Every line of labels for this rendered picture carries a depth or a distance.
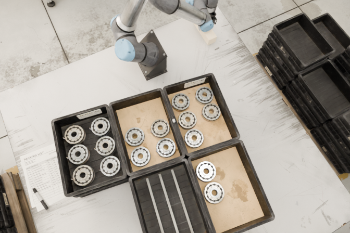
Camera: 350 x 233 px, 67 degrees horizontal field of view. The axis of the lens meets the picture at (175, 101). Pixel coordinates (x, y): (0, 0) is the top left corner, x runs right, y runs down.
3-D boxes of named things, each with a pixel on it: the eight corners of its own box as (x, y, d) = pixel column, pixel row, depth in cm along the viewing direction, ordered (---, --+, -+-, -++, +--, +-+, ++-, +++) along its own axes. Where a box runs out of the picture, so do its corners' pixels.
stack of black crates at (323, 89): (280, 91, 232) (298, 74, 201) (307, 77, 238) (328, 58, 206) (308, 131, 220) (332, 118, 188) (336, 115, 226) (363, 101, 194)
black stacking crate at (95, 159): (59, 126, 147) (51, 120, 137) (111, 110, 151) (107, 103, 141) (73, 198, 134) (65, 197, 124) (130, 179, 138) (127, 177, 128)
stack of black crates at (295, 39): (254, 55, 244) (272, 25, 202) (280, 43, 250) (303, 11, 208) (279, 91, 232) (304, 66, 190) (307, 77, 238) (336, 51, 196)
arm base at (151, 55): (137, 53, 168) (125, 51, 161) (151, 36, 161) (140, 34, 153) (147, 72, 164) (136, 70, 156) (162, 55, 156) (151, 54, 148)
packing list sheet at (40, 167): (16, 158, 151) (15, 158, 151) (55, 140, 155) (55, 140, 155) (34, 214, 141) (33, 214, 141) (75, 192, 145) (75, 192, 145)
